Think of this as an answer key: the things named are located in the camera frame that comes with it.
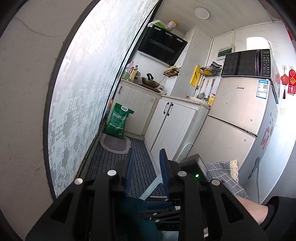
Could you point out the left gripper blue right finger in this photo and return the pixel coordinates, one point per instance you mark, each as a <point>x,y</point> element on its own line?
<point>165,171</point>

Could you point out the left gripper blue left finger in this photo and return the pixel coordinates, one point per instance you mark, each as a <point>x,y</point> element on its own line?
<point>128,170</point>

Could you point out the person's right forearm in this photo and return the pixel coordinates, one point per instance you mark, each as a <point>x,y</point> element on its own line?
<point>279,223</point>

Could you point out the dark teal trash bin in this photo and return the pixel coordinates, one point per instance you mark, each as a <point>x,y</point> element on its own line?
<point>138,227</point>

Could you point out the person's right hand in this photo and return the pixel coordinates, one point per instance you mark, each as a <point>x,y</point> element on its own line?
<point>257,211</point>

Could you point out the dark striped floor runner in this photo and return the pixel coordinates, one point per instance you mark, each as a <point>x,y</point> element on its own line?
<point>141,170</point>

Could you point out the light blue plastic stool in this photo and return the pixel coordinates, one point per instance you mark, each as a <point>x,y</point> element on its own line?
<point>153,186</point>

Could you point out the oval grey floor mat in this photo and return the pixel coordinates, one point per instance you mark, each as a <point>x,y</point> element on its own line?
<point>115,145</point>

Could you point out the white two-door cabinet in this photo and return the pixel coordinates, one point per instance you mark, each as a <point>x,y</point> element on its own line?
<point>174,126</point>

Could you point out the green rice bag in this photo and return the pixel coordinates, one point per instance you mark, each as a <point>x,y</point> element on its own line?
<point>116,124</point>

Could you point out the grey checked tablecloth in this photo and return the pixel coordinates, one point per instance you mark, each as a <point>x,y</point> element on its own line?
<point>221,171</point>

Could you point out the white cabinet under stove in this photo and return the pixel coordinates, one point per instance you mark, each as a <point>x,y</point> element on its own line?
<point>139,99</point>

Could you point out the cream lace cloth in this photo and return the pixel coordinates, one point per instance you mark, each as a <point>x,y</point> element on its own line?
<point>234,170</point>

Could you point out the hanging metal ladle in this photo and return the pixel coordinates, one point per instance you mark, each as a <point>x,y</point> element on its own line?
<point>200,88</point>

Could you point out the hanging metal spatula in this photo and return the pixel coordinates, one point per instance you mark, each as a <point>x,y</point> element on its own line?
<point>209,92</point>

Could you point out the dark wok pan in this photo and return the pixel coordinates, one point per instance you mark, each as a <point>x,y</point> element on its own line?
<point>149,80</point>

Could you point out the silver refrigerator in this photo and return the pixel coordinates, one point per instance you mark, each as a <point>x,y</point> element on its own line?
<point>239,125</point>

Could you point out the yellow oil bottle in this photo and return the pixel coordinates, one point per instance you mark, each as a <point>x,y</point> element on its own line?
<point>133,74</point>

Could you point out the yellow cutting board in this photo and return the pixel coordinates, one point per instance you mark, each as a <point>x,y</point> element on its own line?
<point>195,77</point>

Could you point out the clear oil bottle red cap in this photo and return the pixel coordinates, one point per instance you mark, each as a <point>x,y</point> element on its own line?
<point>128,71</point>

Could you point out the frosted patterned sliding door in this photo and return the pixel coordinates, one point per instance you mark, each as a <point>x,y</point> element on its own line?
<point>83,80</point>

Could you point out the black range hood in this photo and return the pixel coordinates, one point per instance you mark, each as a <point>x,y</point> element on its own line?
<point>162,45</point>

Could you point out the black microwave oven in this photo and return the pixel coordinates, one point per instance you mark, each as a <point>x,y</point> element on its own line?
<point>258,63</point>

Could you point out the red hanging ornament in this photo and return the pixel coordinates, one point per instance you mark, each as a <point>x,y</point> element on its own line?
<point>284,81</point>

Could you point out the round ceiling light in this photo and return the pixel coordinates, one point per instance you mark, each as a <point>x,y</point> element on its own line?
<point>202,13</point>

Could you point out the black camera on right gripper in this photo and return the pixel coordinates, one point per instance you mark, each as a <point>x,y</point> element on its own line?
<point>195,166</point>

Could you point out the wall spice rack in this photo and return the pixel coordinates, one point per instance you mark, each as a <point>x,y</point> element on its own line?
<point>172,71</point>

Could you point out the wire utensil rack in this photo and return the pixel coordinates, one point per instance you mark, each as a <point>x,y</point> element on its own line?
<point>212,70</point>

